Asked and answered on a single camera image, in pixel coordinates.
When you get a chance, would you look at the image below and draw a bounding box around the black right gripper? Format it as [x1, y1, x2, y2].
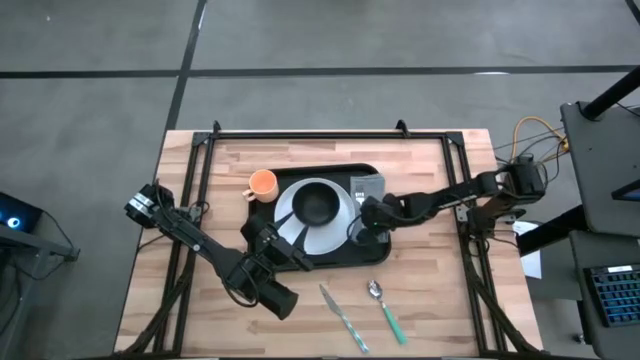
[353, 194, 401, 246]

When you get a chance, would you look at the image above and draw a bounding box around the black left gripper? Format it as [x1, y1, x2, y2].
[241, 211, 315, 274]

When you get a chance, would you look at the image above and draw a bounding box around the white round plate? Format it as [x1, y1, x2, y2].
[273, 177, 357, 256]

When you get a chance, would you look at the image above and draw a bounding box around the black bowl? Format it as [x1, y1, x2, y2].
[291, 181, 342, 227]

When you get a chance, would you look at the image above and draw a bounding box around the grey sponge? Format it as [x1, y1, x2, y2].
[349, 173, 387, 207]

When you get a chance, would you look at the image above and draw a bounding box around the orange mug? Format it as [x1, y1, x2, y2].
[242, 169, 280, 204]

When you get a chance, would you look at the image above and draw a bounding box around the black plastic tray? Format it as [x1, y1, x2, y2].
[246, 163, 392, 271]

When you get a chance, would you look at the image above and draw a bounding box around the white paper sheet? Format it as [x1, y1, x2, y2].
[512, 219, 544, 280]

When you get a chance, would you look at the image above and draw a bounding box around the dark grey desk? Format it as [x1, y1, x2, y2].
[559, 101, 640, 239]

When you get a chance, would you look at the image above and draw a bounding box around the black keyboard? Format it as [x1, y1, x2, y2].
[583, 264, 640, 329]

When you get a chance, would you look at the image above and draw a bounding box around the grey stand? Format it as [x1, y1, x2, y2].
[0, 224, 81, 360]

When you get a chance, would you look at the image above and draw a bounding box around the dark screen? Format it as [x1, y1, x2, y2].
[610, 179, 640, 204]

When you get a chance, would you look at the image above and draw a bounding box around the computer with blue light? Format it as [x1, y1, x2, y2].
[0, 191, 44, 234]

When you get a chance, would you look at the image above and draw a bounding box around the black pole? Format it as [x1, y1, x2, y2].
[582, 64, 640, 121]

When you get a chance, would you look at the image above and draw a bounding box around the spoon with green handle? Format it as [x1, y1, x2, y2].
[367, 279, 409, 346]

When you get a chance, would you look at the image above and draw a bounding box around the knife with patterned handle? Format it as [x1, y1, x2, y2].
[318, 283, 370, 354]

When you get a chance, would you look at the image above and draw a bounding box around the yellow cable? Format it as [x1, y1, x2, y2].
[510, 115, 569, 161]

